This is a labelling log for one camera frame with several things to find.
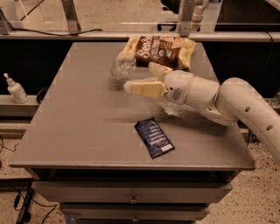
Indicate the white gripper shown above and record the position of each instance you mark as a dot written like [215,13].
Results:
[177,86]

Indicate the clear plastic water bottle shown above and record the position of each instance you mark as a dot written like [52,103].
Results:
[124,64]

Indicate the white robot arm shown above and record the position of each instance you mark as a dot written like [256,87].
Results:
[226,103]

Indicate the white pump dispenser bottle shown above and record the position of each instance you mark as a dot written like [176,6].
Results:
[16,90]

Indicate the brown yellow chip bag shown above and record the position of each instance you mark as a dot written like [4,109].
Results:
[171,52]

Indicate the dark blue snack wrapper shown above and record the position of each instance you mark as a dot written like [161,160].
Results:
[153,137]

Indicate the grey drawer cabinet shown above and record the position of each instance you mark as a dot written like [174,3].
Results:
[83,151]

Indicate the metal frame post right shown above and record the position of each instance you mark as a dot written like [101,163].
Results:
[185,17]

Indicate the metal frame post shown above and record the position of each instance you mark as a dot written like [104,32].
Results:
[72,21]
[185,17]

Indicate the metal frame post left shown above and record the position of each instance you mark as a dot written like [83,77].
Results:
[72,21]

